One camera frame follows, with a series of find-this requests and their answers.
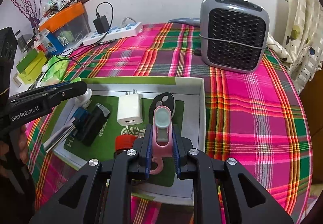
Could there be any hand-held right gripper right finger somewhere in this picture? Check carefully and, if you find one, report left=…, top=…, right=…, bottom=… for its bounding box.
left=172, top=126, right=294, bottom=224

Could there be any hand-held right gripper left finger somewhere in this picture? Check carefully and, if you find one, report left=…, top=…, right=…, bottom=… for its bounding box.
left=30, top=126, right=153, bottom=224

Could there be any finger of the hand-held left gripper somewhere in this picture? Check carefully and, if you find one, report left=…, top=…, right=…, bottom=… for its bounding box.
left=40, top=80, right=76, bottom=90
left=7, top=81, right=87, bottom=114

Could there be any small white round jar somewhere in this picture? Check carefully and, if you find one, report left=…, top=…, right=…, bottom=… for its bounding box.
left=76, top=88, right=92, bottom=108

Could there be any small blue stapler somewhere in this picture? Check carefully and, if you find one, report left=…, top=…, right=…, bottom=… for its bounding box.
left=71, top=107, right=92, bottom=134

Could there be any brown bottle with red cap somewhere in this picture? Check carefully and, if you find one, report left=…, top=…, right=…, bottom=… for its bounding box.
left=114, top=134, right=138, bottom=158

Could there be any silver metal bar device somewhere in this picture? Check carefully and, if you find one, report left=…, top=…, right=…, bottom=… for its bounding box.
left=43, top=123, right=76, bottom=152

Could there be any black rectangular device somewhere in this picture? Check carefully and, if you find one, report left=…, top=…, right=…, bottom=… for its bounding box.
left=76, top=103, right=111, bottom=147

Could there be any white charger plug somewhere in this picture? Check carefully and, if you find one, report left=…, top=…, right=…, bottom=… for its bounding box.
left=116, top=90, right=142, bottom=126

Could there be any black key fob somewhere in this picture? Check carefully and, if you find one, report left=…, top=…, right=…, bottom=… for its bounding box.
left=149, top=92, right=176, bottom=117

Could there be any person's left hand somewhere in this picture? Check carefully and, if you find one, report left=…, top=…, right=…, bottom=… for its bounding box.
left=19, top=125, right=29, bottom=164

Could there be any green tissue pack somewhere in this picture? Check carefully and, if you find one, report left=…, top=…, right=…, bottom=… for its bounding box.
left=40, top=56, right=70, bottom=86

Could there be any yellow-green cardboard box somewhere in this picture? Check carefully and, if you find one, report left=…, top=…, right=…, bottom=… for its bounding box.
left=18, top=51, right=48, bottom=84

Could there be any blue carton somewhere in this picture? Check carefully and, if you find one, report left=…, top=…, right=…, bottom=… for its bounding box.
left=40, top=29, right=66, bottom=55

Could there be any dark green cardboard box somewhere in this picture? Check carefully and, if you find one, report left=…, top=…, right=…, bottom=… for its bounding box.
left=16, top=51, right=42, bottom=73

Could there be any clear bin with orange lid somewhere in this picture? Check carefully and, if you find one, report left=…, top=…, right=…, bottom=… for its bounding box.
left=39, top=2, right=91, bottom=47

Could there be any black power adapter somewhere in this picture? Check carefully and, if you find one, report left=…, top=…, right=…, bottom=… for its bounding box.
left=93, top=15, right=110, bottom=34

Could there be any windowsill clutter pile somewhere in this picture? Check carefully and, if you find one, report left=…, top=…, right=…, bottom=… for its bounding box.
left=42, top=0, right=87, bottom=16

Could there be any white power strip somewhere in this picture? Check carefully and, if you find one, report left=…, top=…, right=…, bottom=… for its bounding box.
left=83, top=22, right=143, bottom=46

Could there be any pink green plaid blanket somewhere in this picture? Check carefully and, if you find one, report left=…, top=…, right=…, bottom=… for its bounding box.
left=24, top=22, right=312, bottom=224

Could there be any grey portable heater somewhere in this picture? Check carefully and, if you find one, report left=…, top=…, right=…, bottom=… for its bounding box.
left=200, top=0, right=270, bottom=74

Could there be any grey handheld device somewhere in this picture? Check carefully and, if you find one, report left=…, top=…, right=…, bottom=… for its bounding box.
left=168, top=17, right=202, bottom=26

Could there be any wooden wardrobe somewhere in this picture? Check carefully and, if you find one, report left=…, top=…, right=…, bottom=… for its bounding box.
left=300, top=83, right=323, bottom=139

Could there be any cream patterned curtain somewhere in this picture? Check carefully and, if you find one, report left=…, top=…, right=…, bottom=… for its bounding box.
left=267, top=0, right=323, bottom=95

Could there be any black charger with cable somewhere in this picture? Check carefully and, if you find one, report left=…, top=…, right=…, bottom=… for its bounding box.
left=40, top=2, right=114, bottom=83

